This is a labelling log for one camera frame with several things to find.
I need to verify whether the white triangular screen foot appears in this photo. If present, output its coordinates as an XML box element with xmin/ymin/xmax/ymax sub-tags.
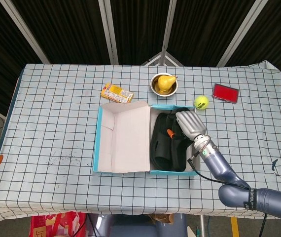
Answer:
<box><xmin>141</xmin><ymin>51</ymin><xmax>184</xmax><ymax>67</ymax></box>

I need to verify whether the black rubber slipper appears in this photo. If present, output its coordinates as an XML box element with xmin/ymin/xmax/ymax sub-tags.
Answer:
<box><xmin>150</xmin><ymin>112</ymin><xmax>175</xmax><ymax>171</ymax></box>
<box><xmin>170</xmin><ymin>107</ymin><xmax>188</xmax><ymax>172</ymax></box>

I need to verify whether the light blue shoe box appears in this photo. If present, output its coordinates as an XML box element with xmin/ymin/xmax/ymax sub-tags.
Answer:
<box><xmin>92</xmin><ymin>100</ymin><xmax>202</xmax><ymax>176</ymax></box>

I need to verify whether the yellow pear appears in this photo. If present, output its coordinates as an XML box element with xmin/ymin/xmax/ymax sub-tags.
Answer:
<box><xmin>157</xmin><ymin>75</ymin><xmax>179</xmax><ymax>91</ymax></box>

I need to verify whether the checked light blue tablecloth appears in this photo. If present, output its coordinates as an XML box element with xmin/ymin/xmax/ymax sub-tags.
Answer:
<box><xmin>0</xmin><ymin>60</ymin><xmax>281</xmax><ymax>224</ymax></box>

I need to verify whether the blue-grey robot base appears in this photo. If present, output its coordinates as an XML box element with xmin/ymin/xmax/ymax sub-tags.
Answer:
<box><xmin>86</xmin><ymin>213</ymin><xmax>188</xmax><ymax>237</ymax></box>

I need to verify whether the red ink pad case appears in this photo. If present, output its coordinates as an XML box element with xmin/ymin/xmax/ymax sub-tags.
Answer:
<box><xmin>212</xmin><ymin>83</ymin><xmax>240</xmax><ymax>104</ymax></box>

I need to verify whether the small metal bowl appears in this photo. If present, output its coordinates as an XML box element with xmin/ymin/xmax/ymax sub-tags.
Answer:
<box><xmin>150</xmin><ymin>73</ymin><xmax>178</xmax><ymax>97</ymax></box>

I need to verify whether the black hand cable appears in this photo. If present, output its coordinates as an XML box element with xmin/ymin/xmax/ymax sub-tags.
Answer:
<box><xmin>187</xmin><ymin>154</ymin><xmax>251</xmax><ymax>190</ymax></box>

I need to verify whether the red patterned bag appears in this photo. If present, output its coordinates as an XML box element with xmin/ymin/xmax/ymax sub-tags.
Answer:
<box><xmin>30</xmin><ymin>211</ymin><xmax>87</xmax><ymax>237</ymax></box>

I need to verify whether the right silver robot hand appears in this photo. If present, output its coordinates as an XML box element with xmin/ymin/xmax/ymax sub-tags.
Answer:
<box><xmin>166</xmin><ymin>110</ymin><xmax>207</xmax><ymax>139</ymax></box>

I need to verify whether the yellow snack packet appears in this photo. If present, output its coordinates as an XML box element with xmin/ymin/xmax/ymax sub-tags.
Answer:
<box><xmin>100</xmin><ymin>82</ymin><xmax>134</xmax><ymax>107</ymax></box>

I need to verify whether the brown paper bag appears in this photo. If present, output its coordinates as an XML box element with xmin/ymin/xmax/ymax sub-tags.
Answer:
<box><xmin>147</xmin><ymin>213</ymin><xmax>175</xmax><ymax>225</ymax></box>

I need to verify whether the yellow tennis ball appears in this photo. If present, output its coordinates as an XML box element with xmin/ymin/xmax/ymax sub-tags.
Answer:
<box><xmin>193</xmin><ymin>95</ymin><xmax>210</xmax><ymax>111</ymax></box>

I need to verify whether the white screen frame post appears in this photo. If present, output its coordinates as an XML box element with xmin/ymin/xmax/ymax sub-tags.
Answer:
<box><xmin>160</xmin><ymin>0</ymin><xmax>178</xmax><ymax>54</ymax></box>
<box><xmin>0</xmin><ymin>0</ymin><xmax>50</xmax><ymax>64</ymax></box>
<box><xmin>98</xmin><ymin>0</ymin><xmax>119</xmax><ymax>65</ymax></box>
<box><xmin>216</xmin><ymin>0</ymin><xmax>269</xmax><ymax>68</ymax></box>

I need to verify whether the metal table leg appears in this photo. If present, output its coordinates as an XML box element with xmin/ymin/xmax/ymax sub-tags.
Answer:
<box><xmin>199</xmin><ymin>215</ymin><xmax>206</xmax><ymax>237</ymax></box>

